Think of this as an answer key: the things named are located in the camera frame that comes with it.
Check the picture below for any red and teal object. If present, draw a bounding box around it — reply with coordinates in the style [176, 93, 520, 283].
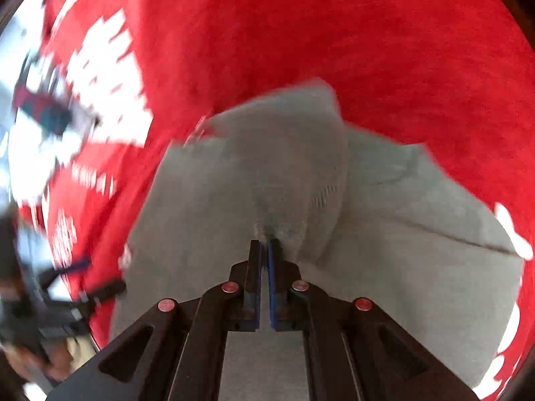
[12, 84, 102, 139]

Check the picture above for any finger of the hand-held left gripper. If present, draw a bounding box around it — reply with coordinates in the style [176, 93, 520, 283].
[77, 280, 128, 306]
[42, 257, 93, 294]

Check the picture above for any grey small garment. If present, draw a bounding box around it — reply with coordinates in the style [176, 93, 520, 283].
[109, 79, 525, 401]

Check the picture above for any red printed blanket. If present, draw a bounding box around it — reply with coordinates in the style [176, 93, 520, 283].
[25, 0, 535, 401]

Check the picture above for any person's left hand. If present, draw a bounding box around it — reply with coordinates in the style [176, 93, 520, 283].
[8, 340, 74, 387]

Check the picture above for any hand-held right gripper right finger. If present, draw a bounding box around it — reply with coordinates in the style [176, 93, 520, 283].
[269, 238, 481, 401]

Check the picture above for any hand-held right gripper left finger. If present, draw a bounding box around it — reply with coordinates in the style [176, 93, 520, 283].
[46, 239, 262, 401]

